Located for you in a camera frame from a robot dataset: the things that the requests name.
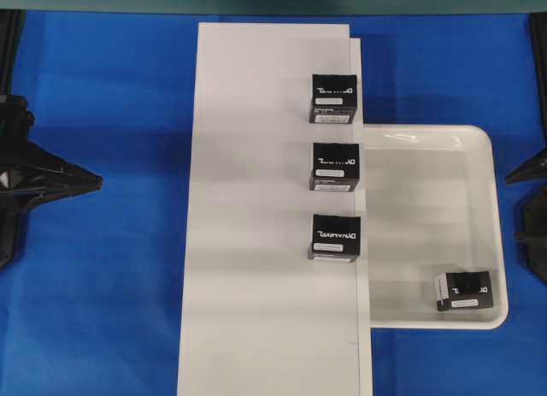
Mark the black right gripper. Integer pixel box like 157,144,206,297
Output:
505,154,547,283

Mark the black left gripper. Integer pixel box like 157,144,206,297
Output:
1,94,103,268

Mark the black Dynamixel box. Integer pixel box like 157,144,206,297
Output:
309,214,362,263

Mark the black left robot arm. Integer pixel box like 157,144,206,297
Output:
1,9,103,268

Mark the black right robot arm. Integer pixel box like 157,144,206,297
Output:
505,12,546,283

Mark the white plastic tray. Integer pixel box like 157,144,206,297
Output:
362,124,509,330

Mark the black box in tray corner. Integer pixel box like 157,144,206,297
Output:
434,271,494,312

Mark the black box middle on base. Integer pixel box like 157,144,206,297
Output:
309,143,361,192

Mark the black box on base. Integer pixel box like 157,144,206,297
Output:
309,74,358,125
309,143,361,192

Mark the black box far on base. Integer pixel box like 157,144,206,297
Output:
309,74,358,125

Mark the white base board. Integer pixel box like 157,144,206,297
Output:
177,23,373,395

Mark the blue table cloth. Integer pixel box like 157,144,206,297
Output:
1,11,546,395

